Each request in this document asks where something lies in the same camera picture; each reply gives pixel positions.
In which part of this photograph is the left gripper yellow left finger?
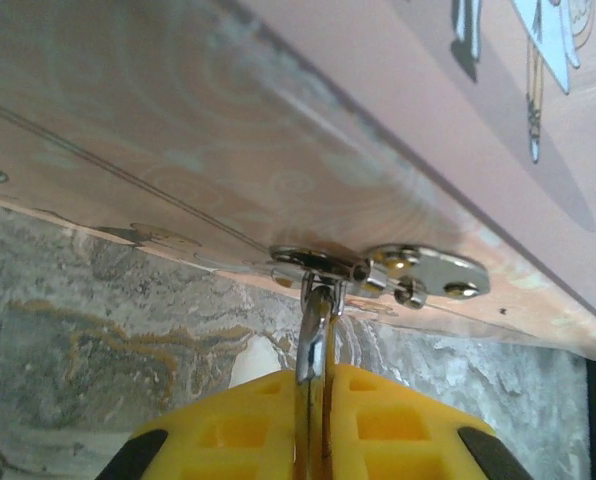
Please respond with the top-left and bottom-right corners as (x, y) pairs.
(94, 369), (310, 480)

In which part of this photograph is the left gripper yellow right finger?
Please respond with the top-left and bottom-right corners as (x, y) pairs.
(321, 361), (537, 480)

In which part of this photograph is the pink tin box with couple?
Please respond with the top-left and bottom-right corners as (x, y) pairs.
(0, 0), (596, 364)

